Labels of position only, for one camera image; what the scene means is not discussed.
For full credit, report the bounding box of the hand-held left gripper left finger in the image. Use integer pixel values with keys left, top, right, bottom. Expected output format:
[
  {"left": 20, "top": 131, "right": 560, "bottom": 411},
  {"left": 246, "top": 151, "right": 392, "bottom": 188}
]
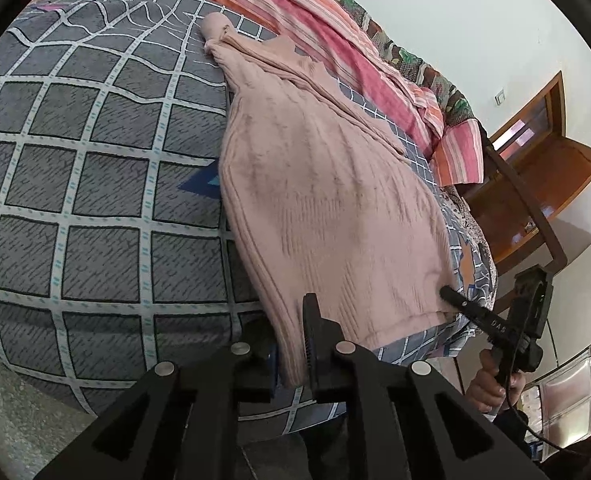
[{"left": 36, "top": 340, "right": 281, "bottom": 480}]

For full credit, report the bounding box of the wooden door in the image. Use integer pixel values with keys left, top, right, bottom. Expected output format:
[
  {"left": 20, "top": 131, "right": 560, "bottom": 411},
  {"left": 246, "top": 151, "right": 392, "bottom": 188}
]
[{"left": 463, "top": 132, "right": 591, "bottom": 263}]

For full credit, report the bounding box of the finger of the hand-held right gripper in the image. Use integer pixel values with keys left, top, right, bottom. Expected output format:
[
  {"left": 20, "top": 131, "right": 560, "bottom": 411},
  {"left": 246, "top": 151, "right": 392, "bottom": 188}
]
[{"left": 439, "top": 285, "right": 513, "bottom": 342}]

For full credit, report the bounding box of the wooden door frame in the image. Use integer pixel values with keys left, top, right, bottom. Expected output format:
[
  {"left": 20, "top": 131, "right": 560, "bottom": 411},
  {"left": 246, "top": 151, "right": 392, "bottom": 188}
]
[{"left": 488, "top": 71, "right": 567, "bottom": 161}]

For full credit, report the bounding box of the floral patchwork blanket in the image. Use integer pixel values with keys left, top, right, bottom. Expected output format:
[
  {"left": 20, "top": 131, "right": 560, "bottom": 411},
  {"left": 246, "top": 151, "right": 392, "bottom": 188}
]
[{"left": 320, "top": 0, "right": 479, "bottom": 126}]

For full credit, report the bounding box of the pink knit sweater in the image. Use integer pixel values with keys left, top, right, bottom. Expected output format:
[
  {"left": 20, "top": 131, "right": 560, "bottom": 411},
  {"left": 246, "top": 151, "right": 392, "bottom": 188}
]
[{"left": 202, "top": 12, "right": 459, "bottom": 388}]

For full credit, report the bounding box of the black cable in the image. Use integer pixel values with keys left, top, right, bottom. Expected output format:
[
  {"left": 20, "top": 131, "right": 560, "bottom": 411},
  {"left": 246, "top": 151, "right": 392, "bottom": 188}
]
[{"left": 503, "top": 305, "right": 591, "bottom": 451}]

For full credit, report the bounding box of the dark wooden footboard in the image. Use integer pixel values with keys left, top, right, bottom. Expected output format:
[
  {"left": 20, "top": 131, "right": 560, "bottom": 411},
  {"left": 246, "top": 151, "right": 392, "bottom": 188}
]
[{"left": 478, "top": 127, "right": 569, "bottom": 276}]

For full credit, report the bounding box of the person's right forearm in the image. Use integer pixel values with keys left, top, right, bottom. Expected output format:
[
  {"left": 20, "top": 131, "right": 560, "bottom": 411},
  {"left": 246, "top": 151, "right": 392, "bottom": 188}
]
[{"left": 493, "top": 407, "right": 533, "bottom": 456}]

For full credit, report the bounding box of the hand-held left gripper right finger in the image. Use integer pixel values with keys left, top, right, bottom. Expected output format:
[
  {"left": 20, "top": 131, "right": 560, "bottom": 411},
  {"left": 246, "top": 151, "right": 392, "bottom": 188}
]
[{"left": 303, "top": 294, "right": 551, "bottom": 480}]

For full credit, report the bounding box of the floral bed sheet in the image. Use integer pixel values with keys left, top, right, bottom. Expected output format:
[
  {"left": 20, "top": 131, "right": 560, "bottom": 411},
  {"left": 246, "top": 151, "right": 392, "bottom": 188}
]
[{"left": 443, "top": 187, "right": 491, "bottom": 241}]

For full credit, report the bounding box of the glass cabinet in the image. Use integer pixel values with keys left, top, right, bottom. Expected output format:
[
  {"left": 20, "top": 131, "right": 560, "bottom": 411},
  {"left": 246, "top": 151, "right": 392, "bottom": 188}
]
[{"left": 520, "top": 327, "right": 591, "bottom": 461}]

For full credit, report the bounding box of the person's right hand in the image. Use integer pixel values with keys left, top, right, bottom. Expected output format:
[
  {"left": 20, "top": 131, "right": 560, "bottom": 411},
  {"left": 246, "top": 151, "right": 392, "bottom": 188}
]
[{"left": 465, "top": 347, "right": 526, "bottom": 413}]

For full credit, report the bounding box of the pink orange striped quilt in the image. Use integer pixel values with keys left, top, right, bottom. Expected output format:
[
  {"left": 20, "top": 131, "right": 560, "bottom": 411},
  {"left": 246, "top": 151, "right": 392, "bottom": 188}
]
[{"left": 120, "top": 0, "right": 486, "bottom": 186}]

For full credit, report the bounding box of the grey checked blanket with stars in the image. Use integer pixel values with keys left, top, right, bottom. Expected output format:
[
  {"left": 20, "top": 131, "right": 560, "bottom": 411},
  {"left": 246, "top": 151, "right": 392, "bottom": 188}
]
[{"left": 0, "top": 0, "right": 499, "bottom": 433}]

